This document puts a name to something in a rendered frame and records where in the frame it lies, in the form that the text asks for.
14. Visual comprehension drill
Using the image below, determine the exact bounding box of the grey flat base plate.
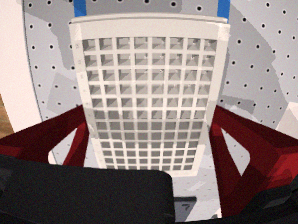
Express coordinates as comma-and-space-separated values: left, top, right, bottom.
21, 0, 298, 222

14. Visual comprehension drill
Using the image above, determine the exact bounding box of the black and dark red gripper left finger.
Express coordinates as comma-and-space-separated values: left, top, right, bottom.
0, 104, 90, 167

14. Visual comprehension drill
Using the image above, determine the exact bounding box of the blue tape outline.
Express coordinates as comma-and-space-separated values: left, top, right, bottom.
73, 0, 230, 23

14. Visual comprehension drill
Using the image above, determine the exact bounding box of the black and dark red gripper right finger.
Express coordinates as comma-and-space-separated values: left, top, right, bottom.
209, 105, 298, 217

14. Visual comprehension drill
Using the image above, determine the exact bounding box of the white well plate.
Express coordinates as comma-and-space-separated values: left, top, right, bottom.
69, 12, 230, 177

